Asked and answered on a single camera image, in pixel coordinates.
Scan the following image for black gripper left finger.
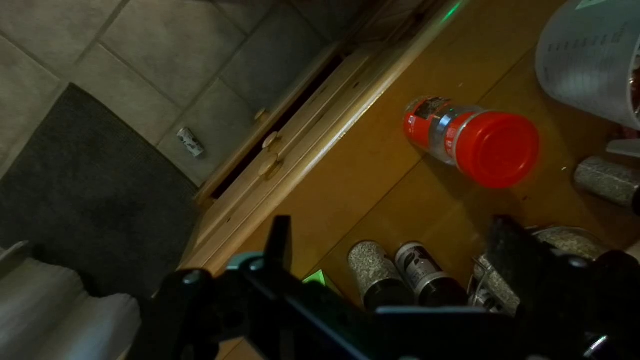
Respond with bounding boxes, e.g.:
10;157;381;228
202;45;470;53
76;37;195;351
262;213;296;282

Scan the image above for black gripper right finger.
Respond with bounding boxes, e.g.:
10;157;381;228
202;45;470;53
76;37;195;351
487;213;583;316

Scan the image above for labelled black lid spice jar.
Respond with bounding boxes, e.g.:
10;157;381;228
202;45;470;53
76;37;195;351
393;239;469;308

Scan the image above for speckled black lid spice jar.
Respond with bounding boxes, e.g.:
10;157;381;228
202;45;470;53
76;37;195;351
347;237;412;311

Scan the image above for red lid spice jar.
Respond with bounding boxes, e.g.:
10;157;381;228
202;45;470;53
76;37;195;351
400;95;545;189

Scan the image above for wooden drawer fronts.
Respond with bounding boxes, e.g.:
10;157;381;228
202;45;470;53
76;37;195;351
178;45;402;276

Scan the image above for small grey floor object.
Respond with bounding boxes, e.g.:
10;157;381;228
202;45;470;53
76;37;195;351
174;125;208;159

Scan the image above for dark grey floor mat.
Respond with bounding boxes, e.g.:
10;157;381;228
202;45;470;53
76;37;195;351
0;81;202;301

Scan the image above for translucent plastic measuring jug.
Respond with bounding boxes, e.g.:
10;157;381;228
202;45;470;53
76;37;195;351
535;0;640;131

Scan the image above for white cloth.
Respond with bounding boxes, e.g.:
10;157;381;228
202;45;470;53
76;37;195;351
0;237;144;360

